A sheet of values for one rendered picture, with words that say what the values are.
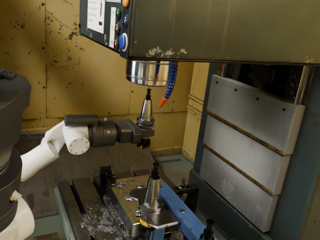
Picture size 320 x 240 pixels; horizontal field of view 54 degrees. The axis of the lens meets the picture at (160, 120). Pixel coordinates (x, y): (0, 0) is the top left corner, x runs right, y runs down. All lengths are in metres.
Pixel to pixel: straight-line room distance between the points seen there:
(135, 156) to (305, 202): 1.18
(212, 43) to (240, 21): 0.09
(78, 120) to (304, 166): 0.76
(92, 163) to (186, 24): 1.41
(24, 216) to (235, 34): 0.57
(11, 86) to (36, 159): 0.69
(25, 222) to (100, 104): 1.70
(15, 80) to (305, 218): 1.08
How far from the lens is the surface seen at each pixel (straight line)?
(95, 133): 0.99
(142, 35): 0.64
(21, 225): 0.44
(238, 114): 1.32
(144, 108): 1.05
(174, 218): 0.76
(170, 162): 2.41
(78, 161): 1.97
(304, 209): 1.23
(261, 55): 0.83
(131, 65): 0.98
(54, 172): 1.91
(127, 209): 1.17
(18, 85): 0.34
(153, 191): 0.76
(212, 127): 1.48
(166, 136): 2.40
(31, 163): 1.02
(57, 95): 2.02
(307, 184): 1.19
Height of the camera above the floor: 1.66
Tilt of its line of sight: 19 degrees down
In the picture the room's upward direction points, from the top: 6 degrees clockwise
